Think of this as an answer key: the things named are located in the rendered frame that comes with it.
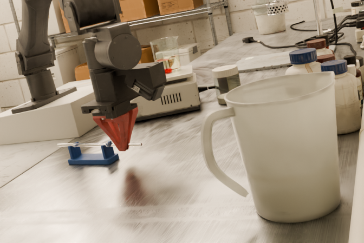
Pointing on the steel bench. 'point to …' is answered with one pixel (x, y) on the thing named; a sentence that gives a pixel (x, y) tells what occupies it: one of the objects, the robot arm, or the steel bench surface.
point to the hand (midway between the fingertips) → (122, 145)
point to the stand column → (316, 2)
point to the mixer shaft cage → (272, 10)
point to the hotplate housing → (171, 99)
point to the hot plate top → (187, 72)
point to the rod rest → (107, 154)
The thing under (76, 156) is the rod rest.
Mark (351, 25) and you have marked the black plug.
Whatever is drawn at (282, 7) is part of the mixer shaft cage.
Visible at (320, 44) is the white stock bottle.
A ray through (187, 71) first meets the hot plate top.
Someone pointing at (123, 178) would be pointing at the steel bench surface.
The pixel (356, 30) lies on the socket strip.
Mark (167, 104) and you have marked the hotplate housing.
